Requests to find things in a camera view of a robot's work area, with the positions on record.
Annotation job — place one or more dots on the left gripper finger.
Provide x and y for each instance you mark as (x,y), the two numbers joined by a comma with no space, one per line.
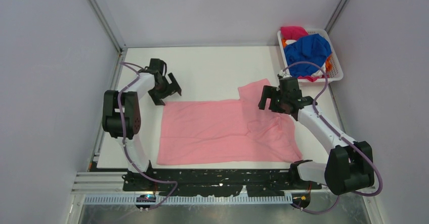
(173,87)
(157,98)

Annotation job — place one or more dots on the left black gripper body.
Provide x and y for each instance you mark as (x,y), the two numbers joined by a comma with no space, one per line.
(162,89)

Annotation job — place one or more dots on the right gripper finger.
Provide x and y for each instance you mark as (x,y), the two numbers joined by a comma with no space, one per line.
(268,92)
(275,106)

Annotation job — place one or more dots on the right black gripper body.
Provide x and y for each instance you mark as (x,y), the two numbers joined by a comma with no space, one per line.
(284,98)

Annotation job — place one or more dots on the pink t shirt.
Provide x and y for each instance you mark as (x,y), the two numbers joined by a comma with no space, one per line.
(203,132)

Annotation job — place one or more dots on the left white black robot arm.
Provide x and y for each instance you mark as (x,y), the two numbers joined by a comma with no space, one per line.
(121,117)

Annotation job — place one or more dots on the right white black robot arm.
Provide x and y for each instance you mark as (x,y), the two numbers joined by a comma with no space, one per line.
(349,167)

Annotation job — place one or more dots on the white plastic laundry basket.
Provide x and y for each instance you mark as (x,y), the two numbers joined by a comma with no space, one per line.
(334,74)

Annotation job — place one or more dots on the blue t shirt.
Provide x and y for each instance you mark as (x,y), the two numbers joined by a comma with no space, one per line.
(306,55)

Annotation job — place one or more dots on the magenta t shirt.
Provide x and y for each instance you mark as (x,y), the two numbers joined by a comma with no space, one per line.
(293,32)

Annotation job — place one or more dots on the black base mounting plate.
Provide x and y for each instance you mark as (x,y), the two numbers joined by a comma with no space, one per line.
(215,182)

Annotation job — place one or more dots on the white slotted cable duct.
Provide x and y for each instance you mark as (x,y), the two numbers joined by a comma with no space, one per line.
(151,199)

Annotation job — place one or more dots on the aluminium frame rail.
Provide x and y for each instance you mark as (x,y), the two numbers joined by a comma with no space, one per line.
(111,182)

